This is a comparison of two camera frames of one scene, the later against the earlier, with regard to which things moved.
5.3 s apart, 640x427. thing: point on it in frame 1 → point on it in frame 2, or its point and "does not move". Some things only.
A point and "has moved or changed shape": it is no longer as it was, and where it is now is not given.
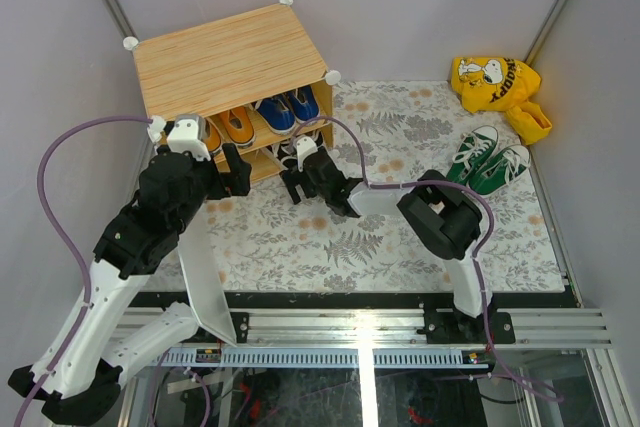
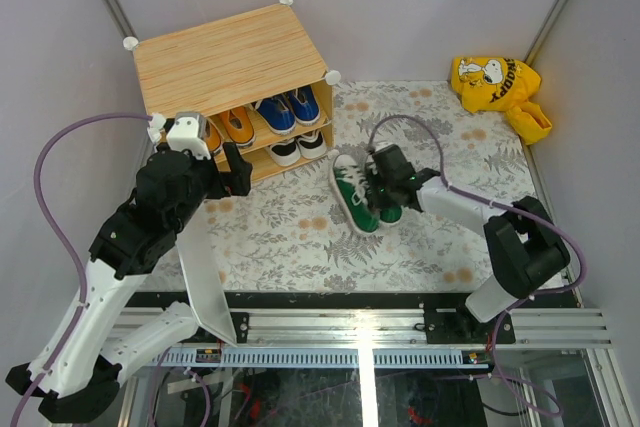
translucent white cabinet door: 201,265 does not move
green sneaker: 473,149 → 350,176
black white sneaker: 286,152 has moved or changed shape
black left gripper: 236,182 does not move
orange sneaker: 213,137 does not move
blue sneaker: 305,105 does not move
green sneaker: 501,170 → 390,214
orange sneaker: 237,126 does not move
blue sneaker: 278,113 does not move
